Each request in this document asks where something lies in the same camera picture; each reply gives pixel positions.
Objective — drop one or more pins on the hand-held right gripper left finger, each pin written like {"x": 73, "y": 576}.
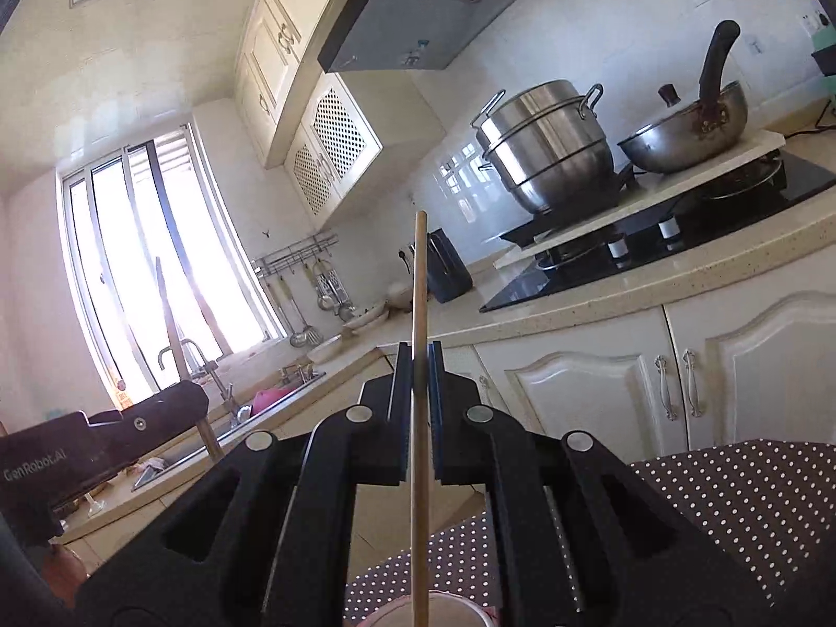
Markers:
{"x": 400, "y": 431}

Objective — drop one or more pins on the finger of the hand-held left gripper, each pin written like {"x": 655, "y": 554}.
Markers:
{"x": 150, "y": 421}

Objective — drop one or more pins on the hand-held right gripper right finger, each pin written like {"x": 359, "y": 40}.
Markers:
{"x": 439, "y": 431}

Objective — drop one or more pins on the pink cup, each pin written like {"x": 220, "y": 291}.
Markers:
{"x": 450, "y": 609}

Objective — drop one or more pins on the hanging perforated metal utensils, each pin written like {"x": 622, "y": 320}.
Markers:
{"x": 333, "y": 284}

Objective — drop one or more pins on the orange labelled bottle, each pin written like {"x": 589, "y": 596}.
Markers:
{"x": 122, "y": 395}

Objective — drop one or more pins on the white rag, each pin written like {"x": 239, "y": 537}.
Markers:
{"x": 151, "y": 467}

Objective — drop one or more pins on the chrome kitchen faucet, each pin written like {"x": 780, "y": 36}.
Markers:
{"x": 196, "y": 356}

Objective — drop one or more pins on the white plate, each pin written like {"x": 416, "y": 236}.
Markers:
{"x": 364, "y": 321}

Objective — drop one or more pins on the pink bowl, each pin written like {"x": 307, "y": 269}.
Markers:
{"x": 269, "y": 400}

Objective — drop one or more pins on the stainless steel sink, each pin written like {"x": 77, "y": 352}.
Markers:
{"x": 274, "y": 405}

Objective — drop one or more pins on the hanging metal spatula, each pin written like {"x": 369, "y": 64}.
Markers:
{"x": 315, "y": 338}

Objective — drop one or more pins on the hanging metal ladle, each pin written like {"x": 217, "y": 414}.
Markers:
{"x": 298, "y": 338}

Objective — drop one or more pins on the cream lower kitchen cabinets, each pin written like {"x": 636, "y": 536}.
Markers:
{"x": 588, "y": 372}

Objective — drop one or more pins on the cream kitchen cabinets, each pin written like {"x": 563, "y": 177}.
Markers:
{"x": 588, "y": 372}
{"x": 287, "y": 26}

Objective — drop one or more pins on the kitchen window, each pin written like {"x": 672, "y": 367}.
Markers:
{"x": 130, "y": 261}

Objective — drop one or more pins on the black electric kettle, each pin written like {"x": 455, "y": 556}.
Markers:
{"x": 449, "y": 268}

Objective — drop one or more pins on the white hob knob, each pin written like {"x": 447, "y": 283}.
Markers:
{"x": 617, "y": 247}
{"x": 667, "y": 227}

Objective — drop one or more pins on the polka dot round table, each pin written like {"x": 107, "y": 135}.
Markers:
{"x": 718, "y": 503}

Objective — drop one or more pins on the stainless steel steamer pot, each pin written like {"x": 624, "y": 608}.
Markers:
{"x": 555, "y": 150}

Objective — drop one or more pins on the white stone board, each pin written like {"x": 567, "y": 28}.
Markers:
{"x": 718, "y": 163}

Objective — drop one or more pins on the grey range hood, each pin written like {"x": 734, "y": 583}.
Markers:
{"x": 392, "y": 32}

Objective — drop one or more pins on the wok lid with dark knob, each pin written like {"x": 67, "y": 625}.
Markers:
{"x": 667, "y": 94}

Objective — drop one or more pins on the cream upper kitchen cabinets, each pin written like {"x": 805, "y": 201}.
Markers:
{"x": 287, "y": 26}

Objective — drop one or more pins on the black glass gas hob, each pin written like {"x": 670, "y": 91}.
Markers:
{"x": 803, "y": 183}

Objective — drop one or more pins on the wall socket with plug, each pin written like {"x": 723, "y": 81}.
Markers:
{"x": 405, "y": 256}

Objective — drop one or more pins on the metal utensil rail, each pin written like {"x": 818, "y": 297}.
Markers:
{"x": 294, "y": 255}

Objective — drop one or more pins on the cream lattice door wall cabinet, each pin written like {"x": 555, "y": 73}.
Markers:
{"x": 339, "y": 137}

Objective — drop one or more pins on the white wall socket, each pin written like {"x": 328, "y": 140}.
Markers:
{"x": 813, "y": 23}

